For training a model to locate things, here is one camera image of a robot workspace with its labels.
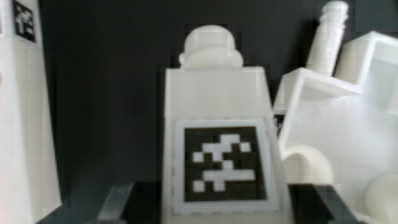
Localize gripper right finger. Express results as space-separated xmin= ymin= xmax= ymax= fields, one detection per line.
xmin=287 ymin=184 xmax=362 ymax=224

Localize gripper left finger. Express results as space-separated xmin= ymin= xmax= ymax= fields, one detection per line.
xmin=87 ymin=181 xmax=161 ymax=224

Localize white chair leg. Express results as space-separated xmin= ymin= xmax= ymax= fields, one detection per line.
xmin=161 ymin=25 xmax=293 ymax=224

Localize white chair seat part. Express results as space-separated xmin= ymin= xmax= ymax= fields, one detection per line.
xmin=273 ymin=0 xmax=398 ymax=224

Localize white chair back part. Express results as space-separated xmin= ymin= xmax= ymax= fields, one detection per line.
xmin=0 ymin=0 xmax=62 ymax=224

